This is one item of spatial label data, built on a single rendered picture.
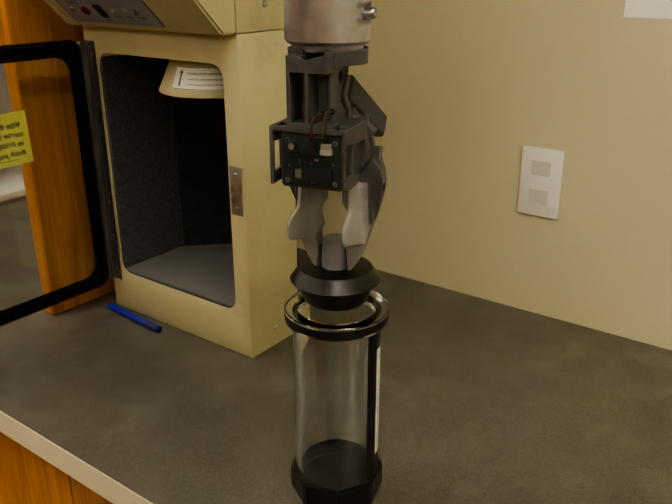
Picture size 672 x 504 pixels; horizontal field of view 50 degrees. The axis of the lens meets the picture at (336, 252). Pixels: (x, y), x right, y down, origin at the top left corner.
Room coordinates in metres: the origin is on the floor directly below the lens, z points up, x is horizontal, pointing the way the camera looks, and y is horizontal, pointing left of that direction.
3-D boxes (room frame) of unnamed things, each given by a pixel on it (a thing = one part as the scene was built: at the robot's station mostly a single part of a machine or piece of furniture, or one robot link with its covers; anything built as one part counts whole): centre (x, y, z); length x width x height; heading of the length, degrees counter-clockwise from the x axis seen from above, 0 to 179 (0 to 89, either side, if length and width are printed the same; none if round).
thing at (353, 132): (0.64, 0.01, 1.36); 0.09 x 0.08 x 0.12; 159
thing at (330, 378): (0.67, 0.00, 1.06); 0.11 x 0.11 x 0.21
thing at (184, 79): (1.12, 0.18, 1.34); 0.18 x 0.18 x 0.05
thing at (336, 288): (0.67, 0.00, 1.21); 0.09 x 0.09 x 0.07
